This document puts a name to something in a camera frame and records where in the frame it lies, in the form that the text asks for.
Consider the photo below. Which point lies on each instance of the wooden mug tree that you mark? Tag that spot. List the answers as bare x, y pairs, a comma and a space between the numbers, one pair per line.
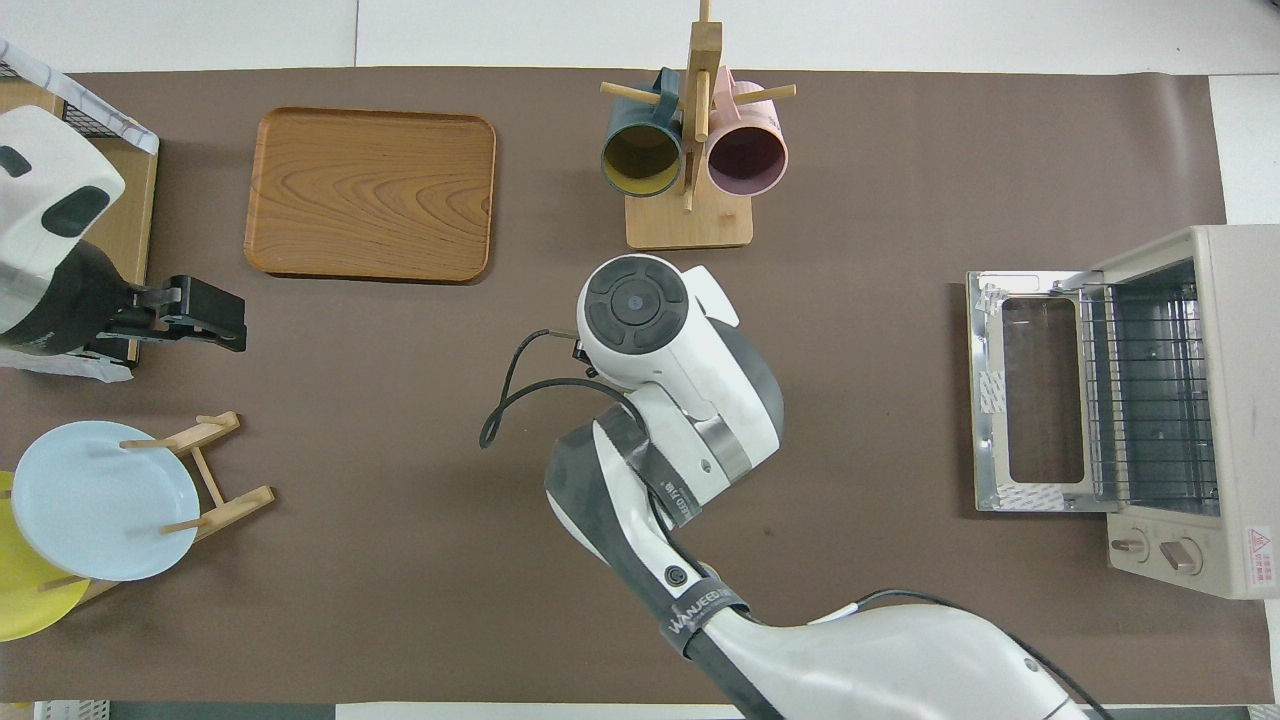
690, 225

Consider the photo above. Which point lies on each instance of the dark teal mug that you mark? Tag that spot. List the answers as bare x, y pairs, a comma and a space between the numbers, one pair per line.
640, 160

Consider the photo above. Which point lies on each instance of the white crumpled cloth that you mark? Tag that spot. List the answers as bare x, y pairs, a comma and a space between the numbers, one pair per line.
70, 370

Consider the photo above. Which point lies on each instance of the pink mug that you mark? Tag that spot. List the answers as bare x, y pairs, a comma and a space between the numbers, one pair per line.
748, 158

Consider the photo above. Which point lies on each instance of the yellow plate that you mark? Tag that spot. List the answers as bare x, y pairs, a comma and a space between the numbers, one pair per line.
25, 605

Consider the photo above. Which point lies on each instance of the light blue plate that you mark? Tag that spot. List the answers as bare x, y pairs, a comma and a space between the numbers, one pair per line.
95, 500

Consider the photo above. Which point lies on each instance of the beige toaster oven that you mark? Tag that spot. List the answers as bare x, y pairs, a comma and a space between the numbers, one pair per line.
1250, 400

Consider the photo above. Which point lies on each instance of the wooden plate rack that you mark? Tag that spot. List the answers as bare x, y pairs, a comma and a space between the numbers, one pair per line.
235, 505

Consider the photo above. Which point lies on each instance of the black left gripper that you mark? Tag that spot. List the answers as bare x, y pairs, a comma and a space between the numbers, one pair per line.
158, 307

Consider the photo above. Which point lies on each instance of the brown table mat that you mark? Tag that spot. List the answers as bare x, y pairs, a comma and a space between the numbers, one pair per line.
400, 500

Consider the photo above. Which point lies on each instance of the wooden serving tray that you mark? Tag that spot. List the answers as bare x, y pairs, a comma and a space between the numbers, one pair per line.
370, 195

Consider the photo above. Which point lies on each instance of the beige oven knob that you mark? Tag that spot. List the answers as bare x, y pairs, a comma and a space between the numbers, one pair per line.
1181, 555
1130, 546

